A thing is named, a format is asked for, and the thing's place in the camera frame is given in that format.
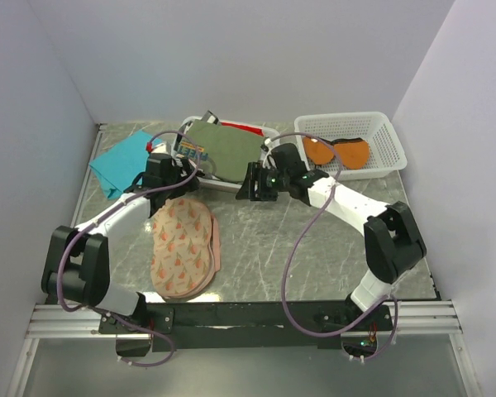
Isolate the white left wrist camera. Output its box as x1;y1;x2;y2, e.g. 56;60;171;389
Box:
146;141;171;161

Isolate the white empty mesh basket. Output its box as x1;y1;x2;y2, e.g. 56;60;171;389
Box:
294;112;408;180

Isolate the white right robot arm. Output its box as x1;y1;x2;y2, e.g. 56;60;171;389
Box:
236;143;427;330

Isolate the orange bra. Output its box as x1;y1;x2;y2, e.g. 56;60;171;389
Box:
303;137;370;170

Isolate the red garment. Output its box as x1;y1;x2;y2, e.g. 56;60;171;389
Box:
221;121;264;136

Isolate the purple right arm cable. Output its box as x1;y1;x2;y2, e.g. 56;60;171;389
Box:
259;132;400;361

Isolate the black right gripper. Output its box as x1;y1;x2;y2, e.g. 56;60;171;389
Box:
236;162;290;202

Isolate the black grey striped garment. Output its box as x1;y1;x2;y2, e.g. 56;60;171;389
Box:
201;110;221;125

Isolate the white clothes basket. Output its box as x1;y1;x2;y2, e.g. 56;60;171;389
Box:
175;117;279;184

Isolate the teal folded cloth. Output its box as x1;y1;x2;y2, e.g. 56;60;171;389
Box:
89;130;151;200

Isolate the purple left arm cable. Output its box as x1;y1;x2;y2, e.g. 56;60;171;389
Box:
56;130;202;369

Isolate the floral pink bra laundry bag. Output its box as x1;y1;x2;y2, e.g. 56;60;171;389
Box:
150;198;221;299

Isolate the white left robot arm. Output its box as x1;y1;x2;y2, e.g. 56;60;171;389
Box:
41;153;199;332

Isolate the green printed t-shirt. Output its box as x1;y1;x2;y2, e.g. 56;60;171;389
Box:
177;120;265;182

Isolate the aluminium rail frame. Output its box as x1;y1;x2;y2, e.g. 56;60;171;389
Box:
8;134;481;396

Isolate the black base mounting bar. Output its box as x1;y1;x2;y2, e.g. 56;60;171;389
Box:
98;299;394;357

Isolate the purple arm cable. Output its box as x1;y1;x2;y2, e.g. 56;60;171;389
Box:
259;132;400;361
56;130;202;369

